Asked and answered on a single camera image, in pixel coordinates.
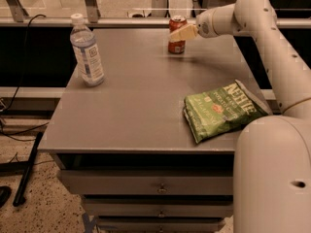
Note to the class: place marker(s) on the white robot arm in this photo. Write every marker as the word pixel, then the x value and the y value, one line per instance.
pixel 272 160

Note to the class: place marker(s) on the red coke can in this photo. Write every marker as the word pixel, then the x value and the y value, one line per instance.
pixel 175 44

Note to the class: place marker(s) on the top grey drawer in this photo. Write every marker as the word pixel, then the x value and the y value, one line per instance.
pixel 146 182

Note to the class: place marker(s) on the black stand leg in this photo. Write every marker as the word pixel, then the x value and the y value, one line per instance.
pixel 19 198

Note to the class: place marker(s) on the middle grey drawer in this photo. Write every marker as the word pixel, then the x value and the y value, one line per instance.
pixel 159 206

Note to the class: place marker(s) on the metal railing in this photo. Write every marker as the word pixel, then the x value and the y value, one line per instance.
pixel 291 14

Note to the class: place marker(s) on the bottom grey drawer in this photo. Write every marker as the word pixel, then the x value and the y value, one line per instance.
pixel 160 225

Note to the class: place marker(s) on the green jalapeno chip bag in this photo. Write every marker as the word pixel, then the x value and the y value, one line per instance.
pixel 215 112

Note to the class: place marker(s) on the grey drawer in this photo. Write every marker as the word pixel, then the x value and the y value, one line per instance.
pixel 160 225
pixel 146 182
pixel 159 206

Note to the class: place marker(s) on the clear plastic water bottle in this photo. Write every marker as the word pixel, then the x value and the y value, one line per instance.
pixel 86 51

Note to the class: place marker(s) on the grey drawer cabinet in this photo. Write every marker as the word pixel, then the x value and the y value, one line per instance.
pixel 134 120

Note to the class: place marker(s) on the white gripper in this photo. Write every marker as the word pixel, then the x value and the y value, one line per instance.
pixel 203 26

